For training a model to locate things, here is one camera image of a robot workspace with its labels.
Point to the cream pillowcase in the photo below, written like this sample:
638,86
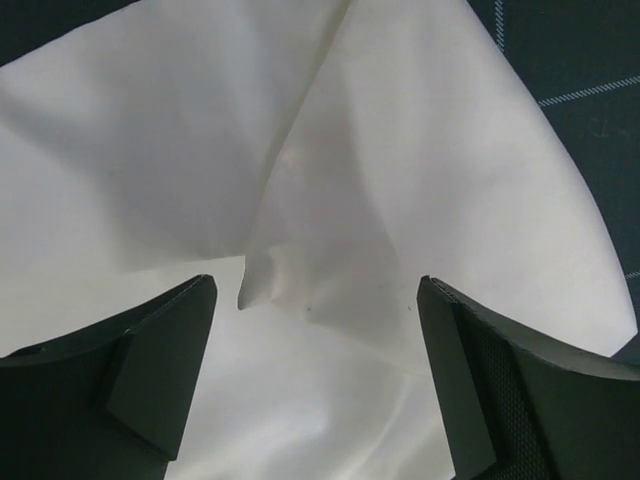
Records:
278,397

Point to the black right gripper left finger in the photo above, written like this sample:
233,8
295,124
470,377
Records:
110,400

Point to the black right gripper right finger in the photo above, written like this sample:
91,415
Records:
519,404

